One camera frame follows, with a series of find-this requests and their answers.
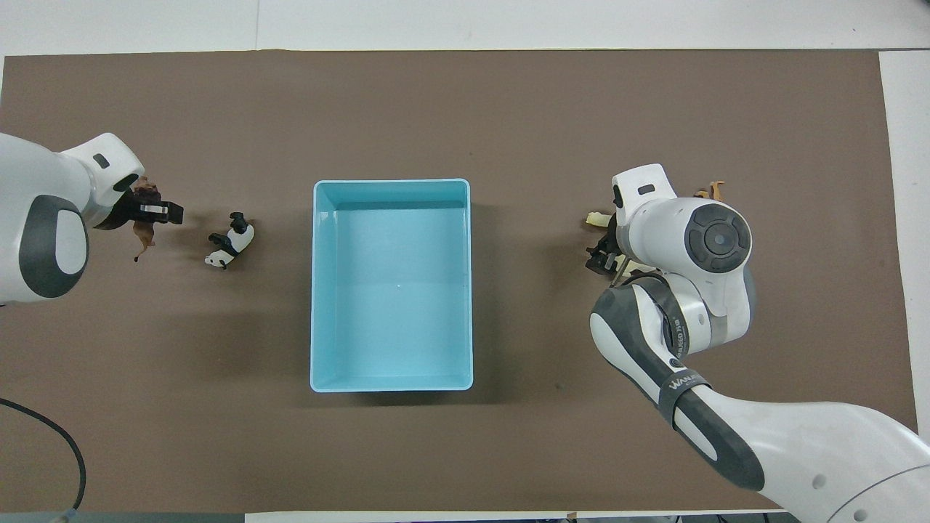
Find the brown lion toy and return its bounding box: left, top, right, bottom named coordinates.
left=131, top=177, right=162, bottom=263

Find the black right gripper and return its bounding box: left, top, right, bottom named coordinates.
left=585, top=218, right=627, bottom=278

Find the black cable on floor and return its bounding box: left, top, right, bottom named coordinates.
left=0, top=398, right=87, bottom=514

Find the cream horse toy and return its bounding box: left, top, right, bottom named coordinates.
left=586, top=211, right=642, bottom=285

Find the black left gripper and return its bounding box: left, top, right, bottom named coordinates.
left=94, top=187, right=184, bottom=232

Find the brown paper table mat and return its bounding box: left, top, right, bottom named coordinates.
left=0, top=49, right=920, bottom=513

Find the black and white panda toy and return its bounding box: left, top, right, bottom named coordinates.
left=204, top=212, right=256, bottom=270

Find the light blue plastic storage box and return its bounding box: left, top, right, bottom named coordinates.
left=310, top=179, right=474, bottom=394

